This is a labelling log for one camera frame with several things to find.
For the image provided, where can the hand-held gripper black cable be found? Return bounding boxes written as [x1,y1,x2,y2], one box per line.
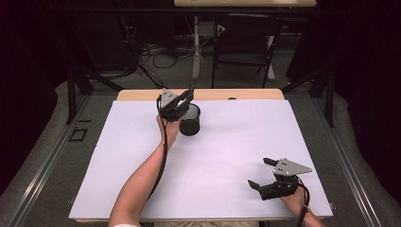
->
[147,96,169,201]
[294,177,312,227]

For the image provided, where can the black mesh pen holder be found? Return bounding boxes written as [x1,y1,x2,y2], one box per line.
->
[179,103,201,137]

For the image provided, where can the left hand-held gripper black cable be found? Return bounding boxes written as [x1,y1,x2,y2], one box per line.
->
[147,96,169,201]

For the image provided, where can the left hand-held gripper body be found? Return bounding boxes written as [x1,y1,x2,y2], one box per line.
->
[156,88,189,123]

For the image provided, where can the black folding chair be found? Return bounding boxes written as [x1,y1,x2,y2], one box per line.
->
[211,12,284,90]

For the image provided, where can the person's right hand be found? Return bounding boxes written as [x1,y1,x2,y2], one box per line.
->
[279,183,312,218]

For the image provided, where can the right hand-held gripper black cable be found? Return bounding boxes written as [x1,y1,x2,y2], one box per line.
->
[294,177,312,227]

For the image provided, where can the wooden table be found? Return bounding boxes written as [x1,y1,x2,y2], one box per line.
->
[75,88,325,224]

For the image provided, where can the black spatula with chrome-tipped handle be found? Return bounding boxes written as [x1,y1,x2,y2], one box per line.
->
[187,55,205,96]

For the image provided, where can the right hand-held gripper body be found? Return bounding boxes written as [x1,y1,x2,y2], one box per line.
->
[258,158,313,201]

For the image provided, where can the bundle of floor cables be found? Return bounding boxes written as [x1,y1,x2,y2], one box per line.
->
[121,18,179,89]

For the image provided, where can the person's left hand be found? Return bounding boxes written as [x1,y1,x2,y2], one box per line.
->
[156,113,183,149]

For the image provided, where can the black metal stand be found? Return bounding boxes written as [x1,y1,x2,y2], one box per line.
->
[65,66,125,125]
[281,66,336,129]

